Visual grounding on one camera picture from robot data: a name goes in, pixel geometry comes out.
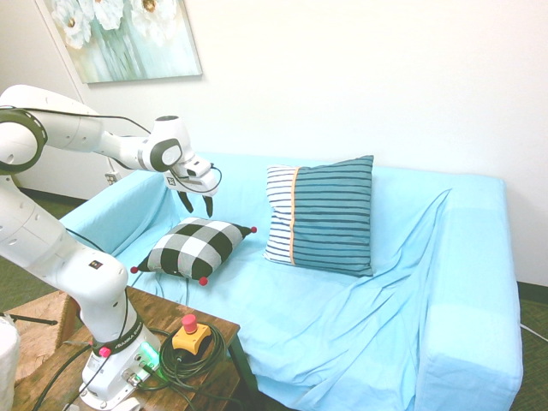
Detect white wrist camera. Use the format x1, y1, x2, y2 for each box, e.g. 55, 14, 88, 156
184, 157, 213, 177

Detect wooden table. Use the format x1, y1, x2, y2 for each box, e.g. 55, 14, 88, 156
12, 285, 260, 411

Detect floral canvas painting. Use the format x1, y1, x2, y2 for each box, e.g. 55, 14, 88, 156
34, 0, 204, 85

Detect teal striped pillow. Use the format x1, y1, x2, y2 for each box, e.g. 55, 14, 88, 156
262, 155, 375, 278

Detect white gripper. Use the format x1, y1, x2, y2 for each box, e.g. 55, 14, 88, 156
163, 156, 222, 217

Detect black white checkered pillow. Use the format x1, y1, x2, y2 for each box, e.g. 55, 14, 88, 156
130, 217, 259, 287

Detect yellow emergency stop button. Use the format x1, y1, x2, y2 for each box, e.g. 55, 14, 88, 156
171, 314, 212, 354

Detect coiled black cable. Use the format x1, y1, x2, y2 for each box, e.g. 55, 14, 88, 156
158, 321, 228, 387

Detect light blue covered sofa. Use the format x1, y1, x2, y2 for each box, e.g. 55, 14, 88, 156
59, 151, 525, 411

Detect white cable on floor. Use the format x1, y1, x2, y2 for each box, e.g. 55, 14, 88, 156
518, 323, 548, 343

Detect white fabric bundle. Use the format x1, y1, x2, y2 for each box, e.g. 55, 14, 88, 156
0, 315, 21, 411

